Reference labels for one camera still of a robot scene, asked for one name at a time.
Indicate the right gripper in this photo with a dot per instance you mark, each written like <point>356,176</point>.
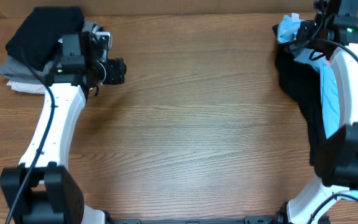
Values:
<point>303,28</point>

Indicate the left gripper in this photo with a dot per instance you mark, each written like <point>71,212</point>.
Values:
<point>117,68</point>

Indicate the light blue printed t-shirt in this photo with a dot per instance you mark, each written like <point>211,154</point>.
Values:
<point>285,32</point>

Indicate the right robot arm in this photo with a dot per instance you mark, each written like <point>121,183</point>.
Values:
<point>336,161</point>

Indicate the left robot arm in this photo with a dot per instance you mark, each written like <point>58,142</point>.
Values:
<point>40,189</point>

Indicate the black garment on right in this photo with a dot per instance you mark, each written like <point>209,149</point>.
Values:
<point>302,84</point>

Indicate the folded black shirt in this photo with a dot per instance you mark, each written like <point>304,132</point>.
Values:
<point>38,35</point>

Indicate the folded beige shirt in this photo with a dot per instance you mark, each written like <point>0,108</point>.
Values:
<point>26,87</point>

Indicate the folded grey shirt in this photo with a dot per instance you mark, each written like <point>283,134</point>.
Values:
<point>14,70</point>

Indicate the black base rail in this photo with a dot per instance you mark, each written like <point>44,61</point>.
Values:
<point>191,221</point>

